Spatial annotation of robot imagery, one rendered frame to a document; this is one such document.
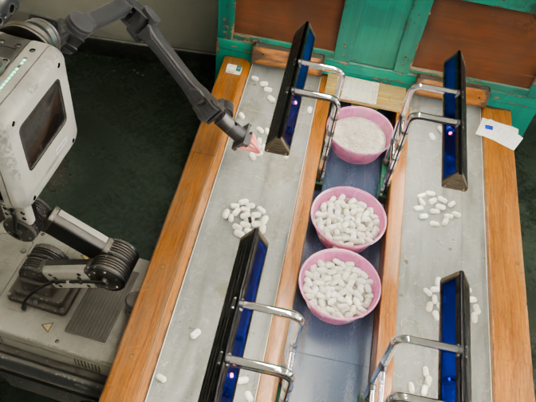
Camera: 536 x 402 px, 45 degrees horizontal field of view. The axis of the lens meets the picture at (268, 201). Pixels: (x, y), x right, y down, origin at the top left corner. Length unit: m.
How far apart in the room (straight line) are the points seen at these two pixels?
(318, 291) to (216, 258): 0.35
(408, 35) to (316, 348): 1.28
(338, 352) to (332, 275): 0.25
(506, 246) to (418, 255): 0.31
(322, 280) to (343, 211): 0.32
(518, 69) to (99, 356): 1.91
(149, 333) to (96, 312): 0.42
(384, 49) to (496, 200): 0.75
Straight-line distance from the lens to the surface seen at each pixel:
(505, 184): 2.59
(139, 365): 1.94
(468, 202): 2.50
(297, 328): 1.66
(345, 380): 2.06
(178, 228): 2.18
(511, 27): 2.68
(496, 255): 2.36
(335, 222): 2.30
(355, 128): 2.63
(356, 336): 2.13
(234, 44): 2.79
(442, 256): 2.31
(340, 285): 2.14
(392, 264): 2.20
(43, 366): 2.46
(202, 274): 2.11
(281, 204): 2.30
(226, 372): 1.56
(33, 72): 1.70
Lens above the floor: 2.52
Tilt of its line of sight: 50 degrees down
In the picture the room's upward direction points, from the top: 9 degrees clockwise
